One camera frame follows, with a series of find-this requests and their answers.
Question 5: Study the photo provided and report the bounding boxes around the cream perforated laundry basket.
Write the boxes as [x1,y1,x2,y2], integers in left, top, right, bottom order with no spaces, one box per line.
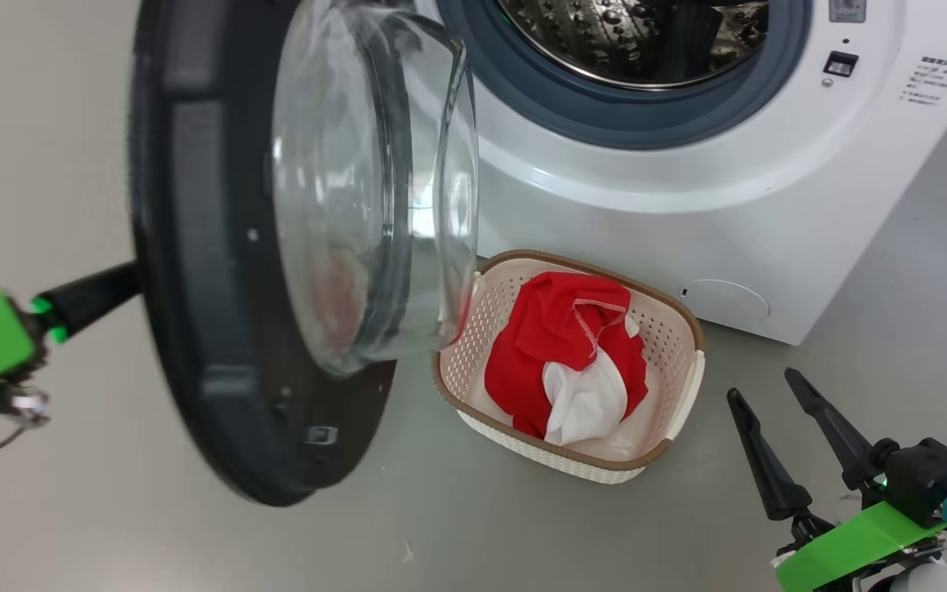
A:
[431,249,706,484]

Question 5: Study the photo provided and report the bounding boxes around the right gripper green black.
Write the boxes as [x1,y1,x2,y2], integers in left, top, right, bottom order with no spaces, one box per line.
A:
[727,368,947,592]

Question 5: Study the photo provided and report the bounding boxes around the red white zippered jacket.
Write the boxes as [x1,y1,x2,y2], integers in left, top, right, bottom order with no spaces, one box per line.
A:
[483,329,649,447]

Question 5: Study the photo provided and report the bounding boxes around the white front-load washing machine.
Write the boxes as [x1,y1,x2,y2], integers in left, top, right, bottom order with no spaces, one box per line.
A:
[412,0,947,346]

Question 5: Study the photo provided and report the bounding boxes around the black round glass washer door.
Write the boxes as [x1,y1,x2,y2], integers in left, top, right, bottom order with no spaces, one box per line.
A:
[128,0,481,506]

